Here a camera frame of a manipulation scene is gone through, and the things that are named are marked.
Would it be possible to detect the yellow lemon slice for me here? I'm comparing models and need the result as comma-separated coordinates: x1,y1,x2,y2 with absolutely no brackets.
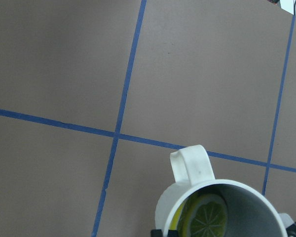
168,193,227,237

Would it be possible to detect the white HOME mug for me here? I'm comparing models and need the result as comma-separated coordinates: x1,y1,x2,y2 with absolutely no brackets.
155,145,292,237

